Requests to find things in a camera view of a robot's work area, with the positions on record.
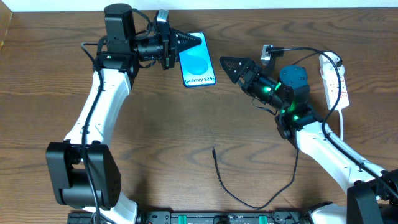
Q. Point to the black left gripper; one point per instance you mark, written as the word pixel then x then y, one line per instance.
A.
pixel 170 45

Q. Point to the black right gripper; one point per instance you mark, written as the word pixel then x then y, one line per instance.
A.
pixel 249 76

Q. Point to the blue Galaxy smartphone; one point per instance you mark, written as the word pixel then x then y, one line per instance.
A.
pixel 196 66

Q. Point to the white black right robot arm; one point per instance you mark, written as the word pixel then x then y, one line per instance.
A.
pixel 371 190

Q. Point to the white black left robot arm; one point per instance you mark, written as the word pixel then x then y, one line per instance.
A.
pixel 82 170

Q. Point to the white power strip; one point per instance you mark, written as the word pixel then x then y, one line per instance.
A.
pixel 331 86

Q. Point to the brown cardboard side panel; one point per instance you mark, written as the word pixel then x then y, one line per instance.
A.
pixel 6 16

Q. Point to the white USB wall charger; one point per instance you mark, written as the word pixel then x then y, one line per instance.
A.
pixel 328 71

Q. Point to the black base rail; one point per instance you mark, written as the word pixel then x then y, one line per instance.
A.
pixel 165 217

